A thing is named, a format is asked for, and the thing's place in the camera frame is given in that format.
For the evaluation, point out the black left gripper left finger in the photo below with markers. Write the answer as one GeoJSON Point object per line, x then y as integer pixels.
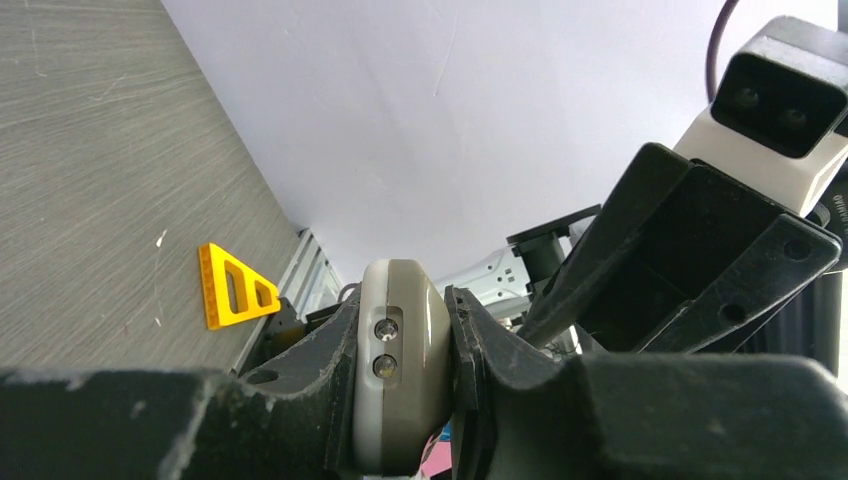
{"type": "Point", "coordinates": [286, 419]}

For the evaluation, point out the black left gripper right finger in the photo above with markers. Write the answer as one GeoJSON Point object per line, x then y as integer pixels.
{"type": "Point", "coordinates": [520, 415]}

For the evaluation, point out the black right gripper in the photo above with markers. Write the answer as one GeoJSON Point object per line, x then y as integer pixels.
{"type": "Point", "coordinates": [727, 253]}

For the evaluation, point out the red white remote control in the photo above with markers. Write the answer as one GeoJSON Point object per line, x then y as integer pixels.
{"type": "Point", "coordinates": [437, 457]}

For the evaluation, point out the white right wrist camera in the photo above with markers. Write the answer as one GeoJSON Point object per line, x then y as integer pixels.
{"type": "Point", "coordinates": [778, 123]}

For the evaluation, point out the yellow triangular frame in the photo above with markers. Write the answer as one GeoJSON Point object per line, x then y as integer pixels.
{"type": "Point", "coordinates": [233, 293]}

